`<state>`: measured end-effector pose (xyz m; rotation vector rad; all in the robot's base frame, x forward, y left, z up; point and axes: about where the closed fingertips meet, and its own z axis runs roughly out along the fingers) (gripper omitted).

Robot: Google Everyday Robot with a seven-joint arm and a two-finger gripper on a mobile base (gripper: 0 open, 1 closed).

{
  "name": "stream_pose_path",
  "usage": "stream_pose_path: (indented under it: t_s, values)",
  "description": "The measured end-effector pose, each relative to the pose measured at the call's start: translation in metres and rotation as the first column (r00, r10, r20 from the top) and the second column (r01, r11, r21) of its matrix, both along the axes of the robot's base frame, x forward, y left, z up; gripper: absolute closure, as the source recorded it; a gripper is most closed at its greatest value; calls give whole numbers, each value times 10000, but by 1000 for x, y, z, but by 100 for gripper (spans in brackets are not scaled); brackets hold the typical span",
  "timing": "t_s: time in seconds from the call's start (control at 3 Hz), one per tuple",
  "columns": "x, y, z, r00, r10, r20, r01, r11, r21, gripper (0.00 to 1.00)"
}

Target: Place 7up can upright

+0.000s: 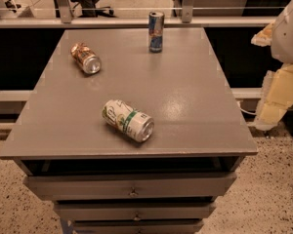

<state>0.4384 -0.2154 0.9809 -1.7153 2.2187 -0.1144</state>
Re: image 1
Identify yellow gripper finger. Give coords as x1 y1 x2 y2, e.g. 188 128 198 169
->
254 63 293 131
251 22 274 47

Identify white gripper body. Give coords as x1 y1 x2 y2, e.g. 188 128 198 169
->
271 0 293 63

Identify white green 7up can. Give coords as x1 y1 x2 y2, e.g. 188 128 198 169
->
102 99 154 142

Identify blue silver energy drink can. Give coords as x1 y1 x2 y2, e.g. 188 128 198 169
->
148 11 165 53

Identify orange soda can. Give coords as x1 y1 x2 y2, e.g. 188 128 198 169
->
70 43 102 75

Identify top grey drawer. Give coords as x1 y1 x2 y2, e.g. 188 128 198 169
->
23 172 236 201

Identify grey drawer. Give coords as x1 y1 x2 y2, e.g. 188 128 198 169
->
73 219 203 234
54 201 216 221
23 172 236 201

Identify grey drawer cabinet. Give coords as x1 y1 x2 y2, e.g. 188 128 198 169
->
0 28 256 234

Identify middle grey drawer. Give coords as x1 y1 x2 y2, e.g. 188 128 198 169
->
54 201 216 221

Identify bottom grey drawer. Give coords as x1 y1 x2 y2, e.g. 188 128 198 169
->
73 219 203 234

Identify white cable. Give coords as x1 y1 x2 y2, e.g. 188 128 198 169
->
237 100 258 117

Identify metal railing frame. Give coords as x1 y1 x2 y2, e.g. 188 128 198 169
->
0 0 289 28

